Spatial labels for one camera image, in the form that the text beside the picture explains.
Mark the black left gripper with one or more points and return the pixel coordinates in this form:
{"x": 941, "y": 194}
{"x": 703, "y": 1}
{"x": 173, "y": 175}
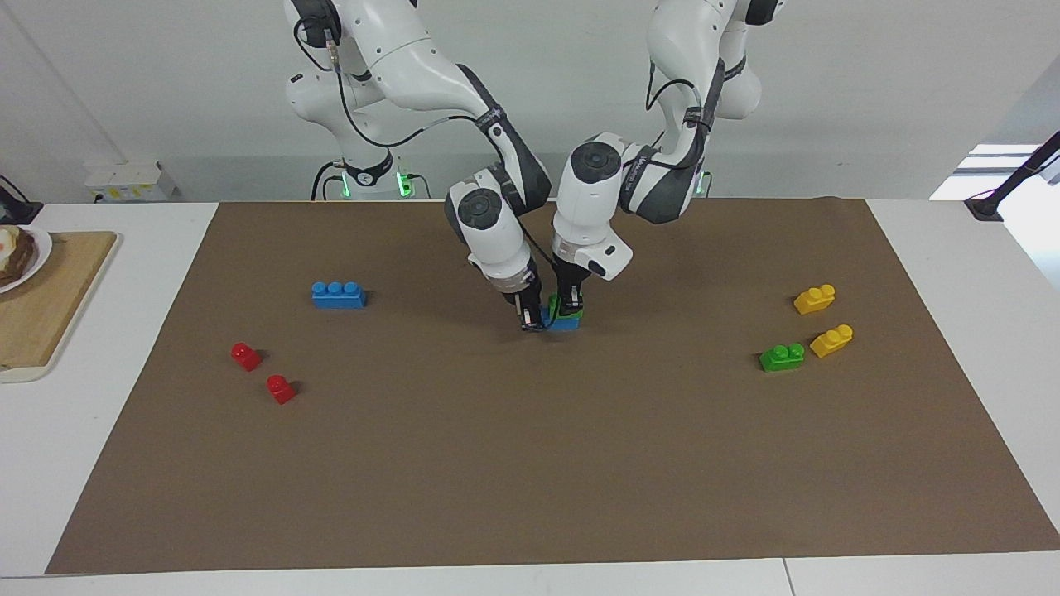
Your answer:
{"x": 570, "y": 277}

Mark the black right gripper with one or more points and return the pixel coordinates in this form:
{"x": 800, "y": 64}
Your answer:
{"x": 526, "y": 296}

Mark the green two-stud brick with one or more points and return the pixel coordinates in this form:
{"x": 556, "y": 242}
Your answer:
{"x": 553, "y": 308}
{"x": 782, "y": 358}

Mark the blue three-stud brick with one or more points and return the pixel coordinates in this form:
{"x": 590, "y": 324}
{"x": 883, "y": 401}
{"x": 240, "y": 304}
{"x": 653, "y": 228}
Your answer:
{"x": 338, "y": 296}
{"x": 565, "y": 324}

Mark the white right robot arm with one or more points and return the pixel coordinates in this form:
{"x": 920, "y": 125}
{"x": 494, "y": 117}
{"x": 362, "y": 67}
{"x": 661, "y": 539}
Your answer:
{"x": 414, "y": 66}

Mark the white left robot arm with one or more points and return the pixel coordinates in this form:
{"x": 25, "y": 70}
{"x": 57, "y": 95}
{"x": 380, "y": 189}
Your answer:
{"x": 596, "y": 199}

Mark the brown table mat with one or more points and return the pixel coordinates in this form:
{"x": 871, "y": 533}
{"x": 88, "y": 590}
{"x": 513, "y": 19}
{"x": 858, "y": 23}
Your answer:
{"x": 530, "y": 430}

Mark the yellow two-stud brick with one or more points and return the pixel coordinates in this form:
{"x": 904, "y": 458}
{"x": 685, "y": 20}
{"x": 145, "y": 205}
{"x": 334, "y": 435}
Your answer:
{"x": 831, "y": 341}
{"x": 815, "y": 300}

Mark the red one-stud brick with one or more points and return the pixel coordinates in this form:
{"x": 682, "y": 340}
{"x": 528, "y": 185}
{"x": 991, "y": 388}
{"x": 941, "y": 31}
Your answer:
{"x": 246, "y": 357}
{"x": 281, "y": 389}

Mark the black clamp stand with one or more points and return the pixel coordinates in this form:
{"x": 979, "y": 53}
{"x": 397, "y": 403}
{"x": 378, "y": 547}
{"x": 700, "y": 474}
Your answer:
{"x": 1006, "y": 186}

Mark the wooden cutting board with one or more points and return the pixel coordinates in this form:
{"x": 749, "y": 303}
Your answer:
{"x": 50, "y": 306}

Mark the white plate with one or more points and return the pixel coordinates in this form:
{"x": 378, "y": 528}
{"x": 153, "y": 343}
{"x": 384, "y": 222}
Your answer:
{"x": 41, "y": 252}

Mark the brown toast food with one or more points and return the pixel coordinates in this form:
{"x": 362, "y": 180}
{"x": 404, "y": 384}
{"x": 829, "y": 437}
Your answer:
{"x": 15, "y": 252}

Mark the black device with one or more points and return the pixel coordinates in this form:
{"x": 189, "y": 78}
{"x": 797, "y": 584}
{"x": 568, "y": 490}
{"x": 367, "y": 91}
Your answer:
{"x": 16, "y": 207}

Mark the white wall socket box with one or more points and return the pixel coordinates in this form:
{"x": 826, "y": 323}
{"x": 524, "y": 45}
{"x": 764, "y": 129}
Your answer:
{"x": 128, "y": 182}

